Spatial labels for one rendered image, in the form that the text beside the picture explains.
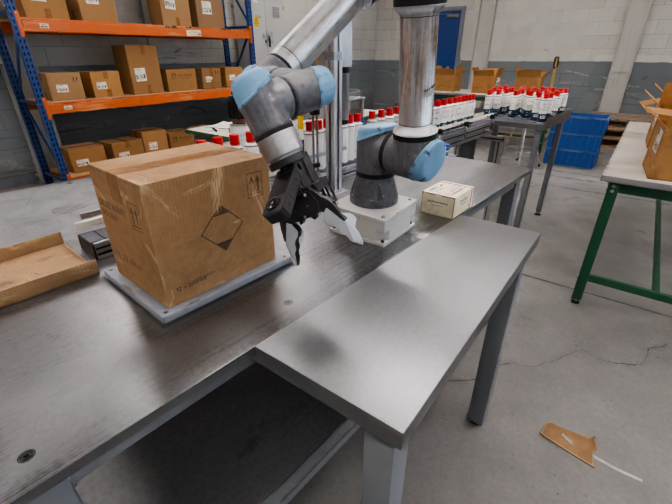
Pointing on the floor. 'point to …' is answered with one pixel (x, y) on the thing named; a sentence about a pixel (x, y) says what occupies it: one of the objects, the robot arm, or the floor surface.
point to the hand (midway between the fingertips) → (327, 258)
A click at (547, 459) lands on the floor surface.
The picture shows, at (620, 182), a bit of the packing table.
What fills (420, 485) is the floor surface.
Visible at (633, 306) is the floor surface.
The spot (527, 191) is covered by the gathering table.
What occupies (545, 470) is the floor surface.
